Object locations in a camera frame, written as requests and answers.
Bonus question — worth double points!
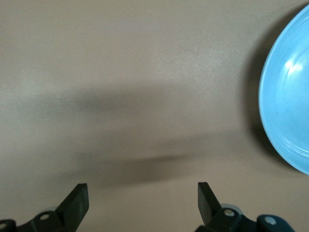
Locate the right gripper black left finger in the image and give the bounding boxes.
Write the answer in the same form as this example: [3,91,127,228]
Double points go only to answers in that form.
[0,183,90,232]

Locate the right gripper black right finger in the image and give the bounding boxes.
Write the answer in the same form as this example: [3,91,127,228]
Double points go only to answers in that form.
[197,181,297,232]

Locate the blue plate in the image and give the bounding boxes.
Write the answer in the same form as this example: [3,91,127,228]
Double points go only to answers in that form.
[258,3,309,176]

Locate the brown table cover sheet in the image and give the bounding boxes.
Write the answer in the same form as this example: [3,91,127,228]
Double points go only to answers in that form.
[0,0,309,232]

